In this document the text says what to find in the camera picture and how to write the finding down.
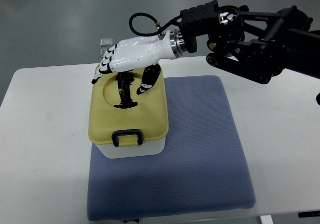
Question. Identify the floor socket plate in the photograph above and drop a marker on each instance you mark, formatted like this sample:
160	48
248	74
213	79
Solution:
102	51
106	42

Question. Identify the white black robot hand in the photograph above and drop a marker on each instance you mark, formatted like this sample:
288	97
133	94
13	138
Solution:
136	53

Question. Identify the white storage box base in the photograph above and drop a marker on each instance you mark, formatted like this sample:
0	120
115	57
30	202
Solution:
147	148

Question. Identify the lower floor socket plate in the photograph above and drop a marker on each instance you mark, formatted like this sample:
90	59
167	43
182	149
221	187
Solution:
102	51

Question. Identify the white table leg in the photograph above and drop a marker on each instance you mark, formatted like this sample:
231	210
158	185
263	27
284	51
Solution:
267	219

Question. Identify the blue textured mat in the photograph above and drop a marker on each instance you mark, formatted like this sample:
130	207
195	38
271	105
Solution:
202	167

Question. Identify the upper floor socket plate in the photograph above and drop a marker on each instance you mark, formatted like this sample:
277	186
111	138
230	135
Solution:
106	42

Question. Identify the yellow box lid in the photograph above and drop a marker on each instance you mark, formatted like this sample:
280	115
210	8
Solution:
129	108

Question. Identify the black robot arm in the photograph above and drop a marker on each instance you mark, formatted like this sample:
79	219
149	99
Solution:
254	45

